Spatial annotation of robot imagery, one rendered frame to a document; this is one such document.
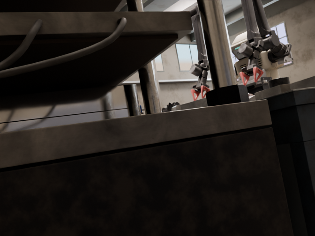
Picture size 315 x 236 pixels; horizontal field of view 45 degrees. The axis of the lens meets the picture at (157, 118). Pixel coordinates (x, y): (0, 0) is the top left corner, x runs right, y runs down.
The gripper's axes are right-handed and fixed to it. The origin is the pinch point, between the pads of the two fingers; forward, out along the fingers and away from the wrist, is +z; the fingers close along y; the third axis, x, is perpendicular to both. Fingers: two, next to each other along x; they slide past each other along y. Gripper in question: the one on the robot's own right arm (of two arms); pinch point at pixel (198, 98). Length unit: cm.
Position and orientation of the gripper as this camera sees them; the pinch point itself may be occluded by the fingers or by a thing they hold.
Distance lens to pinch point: 247.9
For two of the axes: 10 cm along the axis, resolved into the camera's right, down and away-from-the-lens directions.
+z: -2.1, 9.1, -3.5
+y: 5.8, -1.7, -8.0
